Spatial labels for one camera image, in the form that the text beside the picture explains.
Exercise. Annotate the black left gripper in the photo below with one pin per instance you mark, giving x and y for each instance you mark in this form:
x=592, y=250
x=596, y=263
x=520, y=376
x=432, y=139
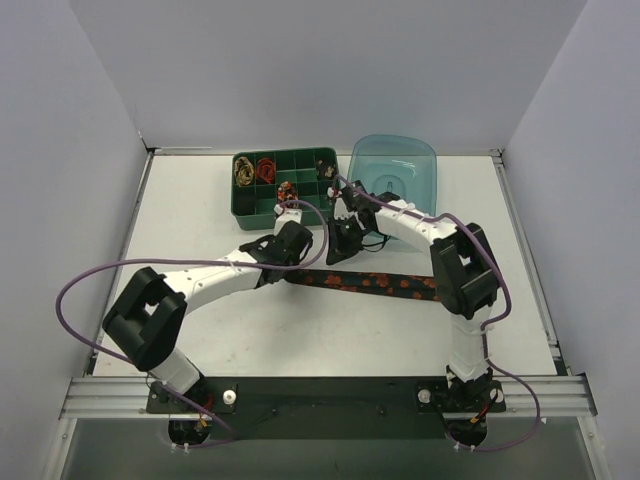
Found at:
x=286, y=198

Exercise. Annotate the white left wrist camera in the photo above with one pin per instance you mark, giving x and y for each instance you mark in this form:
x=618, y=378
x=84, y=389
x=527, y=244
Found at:
x=285, y=215

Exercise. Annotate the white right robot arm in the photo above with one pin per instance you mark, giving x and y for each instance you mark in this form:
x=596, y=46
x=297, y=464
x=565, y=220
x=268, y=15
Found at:
x=461, y=260

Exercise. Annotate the red white rolled tie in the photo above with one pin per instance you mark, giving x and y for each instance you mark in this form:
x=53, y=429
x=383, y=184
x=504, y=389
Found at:
x=286, y=192

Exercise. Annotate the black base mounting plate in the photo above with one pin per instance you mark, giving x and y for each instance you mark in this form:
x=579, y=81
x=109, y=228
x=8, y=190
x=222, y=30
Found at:
x=327, y=408

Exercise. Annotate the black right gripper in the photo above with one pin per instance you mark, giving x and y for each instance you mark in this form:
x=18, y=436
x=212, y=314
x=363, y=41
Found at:
x=342, y=245

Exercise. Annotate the dark floral orange tie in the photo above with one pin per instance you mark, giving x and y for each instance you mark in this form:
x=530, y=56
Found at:
x=415, y=287

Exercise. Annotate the teal transparent plastic tub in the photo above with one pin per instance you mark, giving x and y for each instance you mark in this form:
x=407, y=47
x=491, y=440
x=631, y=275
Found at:
x=401, y=165

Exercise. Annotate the aluminium front rail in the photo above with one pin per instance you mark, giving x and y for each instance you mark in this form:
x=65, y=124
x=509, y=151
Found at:
x=133, y=397

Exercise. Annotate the beige rolled tie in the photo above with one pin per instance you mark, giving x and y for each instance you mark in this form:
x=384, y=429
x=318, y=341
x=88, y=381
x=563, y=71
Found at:
x=244, y=171

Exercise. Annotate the green compartment organizer box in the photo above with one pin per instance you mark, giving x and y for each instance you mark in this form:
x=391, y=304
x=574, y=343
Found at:
x=253, y=206

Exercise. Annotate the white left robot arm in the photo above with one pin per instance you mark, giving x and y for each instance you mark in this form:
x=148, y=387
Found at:
x=145, y=320

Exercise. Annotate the dark rolled tie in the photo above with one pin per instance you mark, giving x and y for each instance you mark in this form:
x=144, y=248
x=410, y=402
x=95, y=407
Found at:
x=325, y=168

